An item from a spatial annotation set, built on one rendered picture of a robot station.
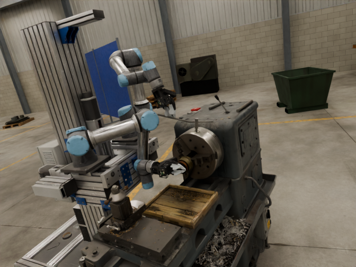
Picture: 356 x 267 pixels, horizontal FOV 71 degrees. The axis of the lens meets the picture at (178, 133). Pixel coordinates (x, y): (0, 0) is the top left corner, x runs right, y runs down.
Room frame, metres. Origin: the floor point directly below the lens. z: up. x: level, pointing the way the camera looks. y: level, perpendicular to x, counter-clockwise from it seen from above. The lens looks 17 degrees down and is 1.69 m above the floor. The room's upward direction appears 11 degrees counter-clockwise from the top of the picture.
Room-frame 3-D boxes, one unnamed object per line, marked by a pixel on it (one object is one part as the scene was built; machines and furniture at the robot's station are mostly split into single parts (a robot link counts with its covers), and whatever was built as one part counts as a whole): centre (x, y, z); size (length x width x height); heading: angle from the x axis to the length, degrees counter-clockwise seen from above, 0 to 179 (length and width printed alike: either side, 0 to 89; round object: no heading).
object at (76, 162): (1.50, 0.61, 1.21); 0.15 x 0.15 x 0.10
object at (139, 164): (1.48, 0.25, 1.07); 0.11 x 0.08 x 0.09; 53
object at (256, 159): (1.84, -0.31, 0.43); 0.60 x 0.48 x 0.86; 144
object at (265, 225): (1.67, -0.54, 0.41); 0.34 x 0.17 x 0.82; 144
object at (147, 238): (1.01, 0.28, 0.95); 0.43 x 0.17 x 0.05; 54
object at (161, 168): (1.37, 0.13, 1.08); 0.12 x 0.09 x 0.08; 53
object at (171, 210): (1.28, 0.07, 0.89); 0.36 x 0.30 x 0.04; 54
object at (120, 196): (1.05, 0.33, 1.13); 0.08 x 0.08 x 0.03
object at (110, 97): (8.11, 2.06, 1.18); 4.12 x 0.80 x 2.35; 31
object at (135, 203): (1.07, 0.32, 0.99); 0.20 x 0.10 x 0.05; 144
